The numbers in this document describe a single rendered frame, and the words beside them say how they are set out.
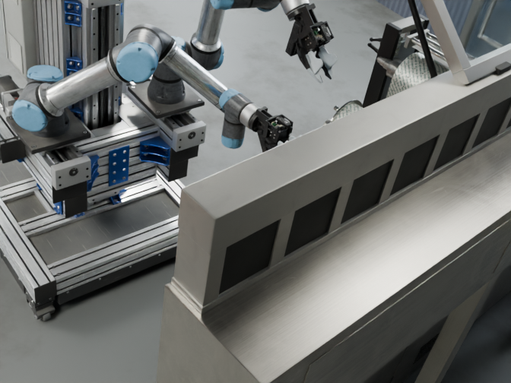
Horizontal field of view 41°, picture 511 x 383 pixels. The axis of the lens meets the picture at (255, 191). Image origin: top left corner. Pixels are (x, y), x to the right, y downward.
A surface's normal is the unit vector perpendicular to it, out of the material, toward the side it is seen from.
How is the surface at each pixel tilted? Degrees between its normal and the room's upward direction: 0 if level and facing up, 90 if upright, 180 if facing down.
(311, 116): 0
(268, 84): 0
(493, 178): 0
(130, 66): 86
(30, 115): 95
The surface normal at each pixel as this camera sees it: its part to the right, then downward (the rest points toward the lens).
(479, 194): 0.14, -0.76
